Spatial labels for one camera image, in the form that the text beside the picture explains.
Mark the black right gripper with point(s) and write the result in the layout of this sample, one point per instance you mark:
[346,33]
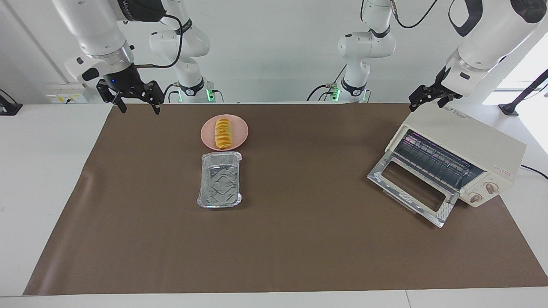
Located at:
[128,85]

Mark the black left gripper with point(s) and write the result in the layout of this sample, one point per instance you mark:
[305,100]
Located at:
[428,92]

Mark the sliced yellow bread loaf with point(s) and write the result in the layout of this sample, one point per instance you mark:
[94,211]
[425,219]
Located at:
[223,133]

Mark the aluminium foil baking tray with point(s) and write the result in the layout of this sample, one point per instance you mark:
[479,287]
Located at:
[219,182]

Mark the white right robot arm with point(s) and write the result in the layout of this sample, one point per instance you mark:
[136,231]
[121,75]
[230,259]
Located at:
[94,25]

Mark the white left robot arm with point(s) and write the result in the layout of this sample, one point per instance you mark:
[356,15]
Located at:
[492,34]

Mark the cream toaster oven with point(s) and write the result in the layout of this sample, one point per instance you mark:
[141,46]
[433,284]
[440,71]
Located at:
[471,137]

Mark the glass oven door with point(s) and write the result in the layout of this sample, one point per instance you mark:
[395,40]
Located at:
[411,188]

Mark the large cream oven knob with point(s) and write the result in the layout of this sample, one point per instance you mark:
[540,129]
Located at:
[490,187]

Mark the small cream oven knob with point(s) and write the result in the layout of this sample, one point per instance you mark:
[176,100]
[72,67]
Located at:
[475,198]

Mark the pink round plate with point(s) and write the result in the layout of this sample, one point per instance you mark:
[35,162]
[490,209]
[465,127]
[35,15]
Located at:
[239,130]

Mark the brown table mat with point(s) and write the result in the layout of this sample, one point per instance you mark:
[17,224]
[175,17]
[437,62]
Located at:
[299,239]

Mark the white wall socket strip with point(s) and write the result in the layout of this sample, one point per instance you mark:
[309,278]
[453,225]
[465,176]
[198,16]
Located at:
[64,97]

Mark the black camera stand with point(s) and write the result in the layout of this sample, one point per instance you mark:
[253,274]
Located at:
[509,109]

